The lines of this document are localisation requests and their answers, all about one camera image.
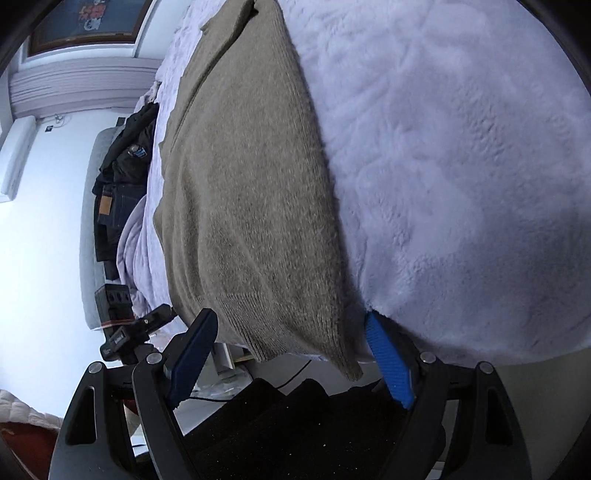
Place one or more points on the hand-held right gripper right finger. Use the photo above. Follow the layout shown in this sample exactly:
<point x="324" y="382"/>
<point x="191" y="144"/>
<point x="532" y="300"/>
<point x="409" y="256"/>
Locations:
<point x="390" y="364"/>

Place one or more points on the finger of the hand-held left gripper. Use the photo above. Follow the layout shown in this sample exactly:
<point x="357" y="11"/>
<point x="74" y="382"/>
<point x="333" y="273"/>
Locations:
<point x="159" y="316"/>

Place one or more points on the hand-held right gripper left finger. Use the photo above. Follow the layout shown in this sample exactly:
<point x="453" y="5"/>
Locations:
<point x="196" y="355"/>

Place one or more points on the brown knit sweater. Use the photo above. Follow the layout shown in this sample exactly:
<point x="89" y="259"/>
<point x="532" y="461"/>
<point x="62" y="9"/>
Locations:
<point x="254" y="184"/>

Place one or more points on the black box with round holes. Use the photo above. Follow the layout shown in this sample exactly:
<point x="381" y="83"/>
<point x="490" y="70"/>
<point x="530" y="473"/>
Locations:
<point x="113" y="295"/>

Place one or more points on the mauve bunched blanket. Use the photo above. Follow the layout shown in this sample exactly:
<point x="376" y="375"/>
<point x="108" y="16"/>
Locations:
<point x="134" y="258"/>

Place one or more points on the dark blue jeans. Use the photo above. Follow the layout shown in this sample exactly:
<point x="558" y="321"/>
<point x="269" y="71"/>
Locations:
<point x="115" y="217"/>

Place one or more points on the grey quilted headboard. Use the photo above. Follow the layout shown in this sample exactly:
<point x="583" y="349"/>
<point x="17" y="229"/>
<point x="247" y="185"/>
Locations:
<point x="87" y="230"/>

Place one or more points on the white quilted cloth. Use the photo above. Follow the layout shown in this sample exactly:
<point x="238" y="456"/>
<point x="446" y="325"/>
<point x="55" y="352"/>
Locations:
<point x="27" y="408"/>

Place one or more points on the dark red cloth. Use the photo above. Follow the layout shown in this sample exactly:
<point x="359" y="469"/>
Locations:
<point x="27" y="447"/>

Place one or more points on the black jacket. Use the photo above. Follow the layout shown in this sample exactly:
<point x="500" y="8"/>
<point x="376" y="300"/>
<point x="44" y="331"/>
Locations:
<point x="129" y="157"/>

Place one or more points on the lavender fleece blanket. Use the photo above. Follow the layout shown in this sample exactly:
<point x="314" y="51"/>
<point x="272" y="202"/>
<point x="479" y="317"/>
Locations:
<point x="461" y="184"/>

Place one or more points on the white pleated curtain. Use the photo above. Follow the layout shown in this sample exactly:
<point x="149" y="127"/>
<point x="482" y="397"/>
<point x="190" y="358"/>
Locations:
<point x="69" y="83"/>

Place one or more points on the dark framed picture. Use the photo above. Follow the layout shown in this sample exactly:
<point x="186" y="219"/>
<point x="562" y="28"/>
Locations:
<point x="92" y="23"/>

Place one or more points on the white wall unit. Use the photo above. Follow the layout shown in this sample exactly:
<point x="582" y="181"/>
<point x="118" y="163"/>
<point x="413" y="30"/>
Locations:
<point x="16" y="157"/>

